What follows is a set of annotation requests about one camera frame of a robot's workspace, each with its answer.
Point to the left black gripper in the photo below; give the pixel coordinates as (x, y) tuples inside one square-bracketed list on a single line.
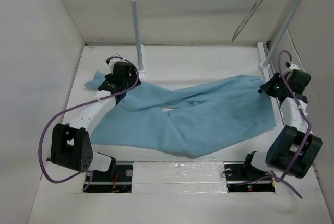
[(132, 77)]

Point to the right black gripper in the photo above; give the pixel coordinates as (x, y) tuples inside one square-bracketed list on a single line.
[(267, 87)]

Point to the light blue trousers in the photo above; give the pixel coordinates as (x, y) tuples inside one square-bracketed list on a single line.
[(193, 121)]

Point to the grey clothes hanger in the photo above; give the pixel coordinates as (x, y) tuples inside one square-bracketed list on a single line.
[(246, 19)]

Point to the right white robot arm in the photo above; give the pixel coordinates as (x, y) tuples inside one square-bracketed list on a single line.
[(295, 148)]

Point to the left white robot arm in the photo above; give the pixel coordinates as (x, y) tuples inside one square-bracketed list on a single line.
[(71, 145)]

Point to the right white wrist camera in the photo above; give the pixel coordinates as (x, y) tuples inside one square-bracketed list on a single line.
[(290, 67)]

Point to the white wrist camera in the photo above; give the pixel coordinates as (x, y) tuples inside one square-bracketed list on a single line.
[(290, 67), (113, 59)]

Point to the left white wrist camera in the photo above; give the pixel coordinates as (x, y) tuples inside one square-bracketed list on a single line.
[(113, 59)]

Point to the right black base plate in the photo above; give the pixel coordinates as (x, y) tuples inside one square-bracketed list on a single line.
[(241, 178)]

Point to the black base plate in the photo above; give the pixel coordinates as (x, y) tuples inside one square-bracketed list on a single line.
[(241, 178), (119, 181)]

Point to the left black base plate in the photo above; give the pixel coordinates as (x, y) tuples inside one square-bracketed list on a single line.
[(119, 181)]

